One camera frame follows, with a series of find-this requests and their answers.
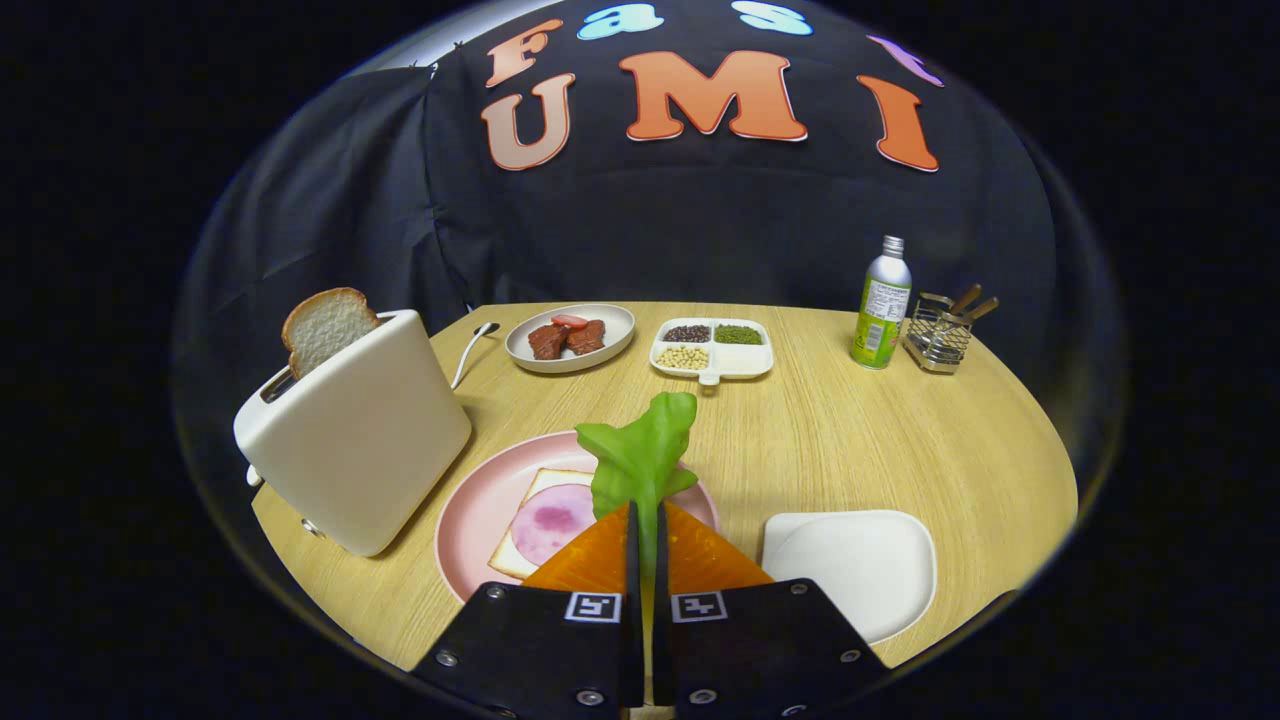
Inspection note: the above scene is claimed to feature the brown-crust bread slice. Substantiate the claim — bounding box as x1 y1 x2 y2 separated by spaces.
281 288 381 380

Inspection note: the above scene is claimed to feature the pink ham slice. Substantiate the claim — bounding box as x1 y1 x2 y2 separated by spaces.
510 484 598 566

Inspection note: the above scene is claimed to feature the grey round plate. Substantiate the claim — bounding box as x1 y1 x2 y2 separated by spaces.
505 303 637 375

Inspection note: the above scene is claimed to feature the metal wire holder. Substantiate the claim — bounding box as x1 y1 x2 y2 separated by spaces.
903 292 974 375

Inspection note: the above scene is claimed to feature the white divided tray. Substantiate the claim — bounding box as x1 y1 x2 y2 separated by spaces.
649 318 776 387

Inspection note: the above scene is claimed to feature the silver bottle with green label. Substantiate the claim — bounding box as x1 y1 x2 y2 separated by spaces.
851 236 913 370

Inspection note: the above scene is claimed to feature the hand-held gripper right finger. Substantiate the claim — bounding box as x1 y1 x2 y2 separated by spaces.
650 500 891 720

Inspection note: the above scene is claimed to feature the white toaster cable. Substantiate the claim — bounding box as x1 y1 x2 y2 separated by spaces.
450 321 501 391

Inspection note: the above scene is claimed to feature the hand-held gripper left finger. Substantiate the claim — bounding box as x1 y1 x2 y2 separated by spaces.
412 502 646 720

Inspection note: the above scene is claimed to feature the square white bread slice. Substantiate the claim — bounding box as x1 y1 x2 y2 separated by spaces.
488 467 601 581

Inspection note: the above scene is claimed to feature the green lettuce leaf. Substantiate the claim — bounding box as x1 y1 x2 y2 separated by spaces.
575 392 700 641

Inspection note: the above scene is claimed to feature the pink round plate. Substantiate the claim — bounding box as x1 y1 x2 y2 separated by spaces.
435 431 721 604

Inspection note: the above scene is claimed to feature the white toaster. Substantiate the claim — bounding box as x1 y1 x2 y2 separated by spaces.
233 309 473 558

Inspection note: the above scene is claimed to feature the black backdrop cloth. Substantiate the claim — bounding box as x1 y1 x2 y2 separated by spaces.
172 0 1126 481

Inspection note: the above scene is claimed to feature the white square plate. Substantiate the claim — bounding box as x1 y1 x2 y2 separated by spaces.
761 510 938 645

